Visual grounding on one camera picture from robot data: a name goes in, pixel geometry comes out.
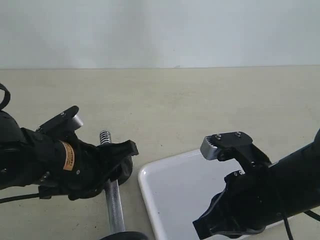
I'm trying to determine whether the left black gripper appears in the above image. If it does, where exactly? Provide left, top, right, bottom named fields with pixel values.
left=37, top=137, right=139, bottom=201

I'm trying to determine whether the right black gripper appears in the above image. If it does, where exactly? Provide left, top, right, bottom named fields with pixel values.
left=192, top=173, right=283, bottom=240

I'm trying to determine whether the black weight plate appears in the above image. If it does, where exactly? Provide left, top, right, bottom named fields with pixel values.
left=100, top=231, right=148, bottom=240
left=109, top=156, right=133, bottom=186

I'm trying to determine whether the chrome threaded dumbbell bar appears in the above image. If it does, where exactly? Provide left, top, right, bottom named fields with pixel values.
left=99, top=129, right=126, bottom=235

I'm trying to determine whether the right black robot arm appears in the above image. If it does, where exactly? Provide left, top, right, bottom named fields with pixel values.
left=193, top=131, right=320, bottom=240

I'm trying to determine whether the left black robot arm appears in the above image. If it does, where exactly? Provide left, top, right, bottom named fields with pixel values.
left=0, top=106, right=139, bottom=201

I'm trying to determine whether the white rectangular plastic tray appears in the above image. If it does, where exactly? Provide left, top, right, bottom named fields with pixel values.
left=138, top=149, right=241, bottom=240

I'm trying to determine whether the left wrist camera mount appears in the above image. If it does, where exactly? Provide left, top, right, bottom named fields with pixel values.
left=36, top=105, right=84, bottom=139

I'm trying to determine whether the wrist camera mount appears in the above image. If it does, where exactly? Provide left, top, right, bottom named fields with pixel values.
left=200, top=131, right=272, bottom=174
left=36, top=105, right=84, bottom=139

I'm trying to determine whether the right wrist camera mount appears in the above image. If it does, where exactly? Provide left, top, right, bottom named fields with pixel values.
left=200, top=131, right=272, bottom=174

